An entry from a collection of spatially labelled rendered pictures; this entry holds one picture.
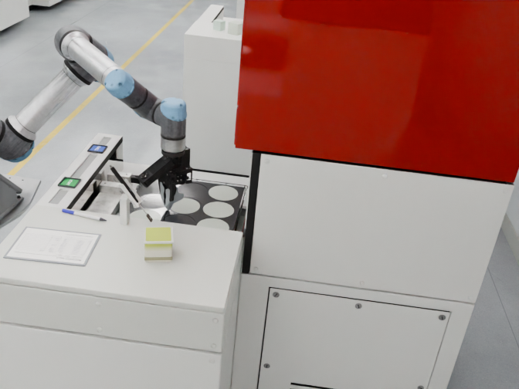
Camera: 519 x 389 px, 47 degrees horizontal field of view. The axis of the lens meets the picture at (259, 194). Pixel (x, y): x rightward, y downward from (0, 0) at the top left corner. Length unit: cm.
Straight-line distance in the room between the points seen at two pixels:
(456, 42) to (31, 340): 129
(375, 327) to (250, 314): 39
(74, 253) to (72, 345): 24
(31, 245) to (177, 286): 42
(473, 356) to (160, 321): 183
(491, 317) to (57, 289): 231
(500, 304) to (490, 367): 50
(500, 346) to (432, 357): 114
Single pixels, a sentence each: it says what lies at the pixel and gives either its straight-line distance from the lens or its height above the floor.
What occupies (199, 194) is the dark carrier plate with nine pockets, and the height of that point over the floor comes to 90.
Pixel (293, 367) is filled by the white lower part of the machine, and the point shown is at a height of 47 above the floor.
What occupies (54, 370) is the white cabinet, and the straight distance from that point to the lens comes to 175.
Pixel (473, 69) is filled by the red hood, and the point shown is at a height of 151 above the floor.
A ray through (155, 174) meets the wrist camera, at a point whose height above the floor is 105.
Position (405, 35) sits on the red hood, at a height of 157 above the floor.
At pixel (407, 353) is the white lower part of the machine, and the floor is 60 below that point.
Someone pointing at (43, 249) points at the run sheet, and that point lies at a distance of 167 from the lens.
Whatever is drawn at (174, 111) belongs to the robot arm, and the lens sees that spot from 176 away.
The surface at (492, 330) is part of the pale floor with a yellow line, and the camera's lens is 321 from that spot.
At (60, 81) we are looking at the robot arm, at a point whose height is 119.
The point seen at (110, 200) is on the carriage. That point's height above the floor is 88.
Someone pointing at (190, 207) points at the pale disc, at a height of 90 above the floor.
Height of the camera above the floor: 190
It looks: 29 degrees down
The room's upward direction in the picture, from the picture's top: 6 degrees clockwise
